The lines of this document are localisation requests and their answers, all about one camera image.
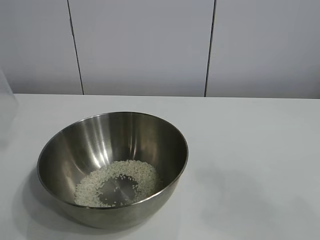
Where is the white uncooked rice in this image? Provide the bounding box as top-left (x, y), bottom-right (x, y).
top-left (74, 159), bottom-right (162, 208)

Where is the stainless steel mixing bowl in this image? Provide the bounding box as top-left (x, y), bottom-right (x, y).
top-left (36, 111), bottom-right (189, 230)

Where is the clear plastic measuring cup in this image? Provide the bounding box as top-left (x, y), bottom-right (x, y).
top-left (0, 66), bottom-right (20, 151)

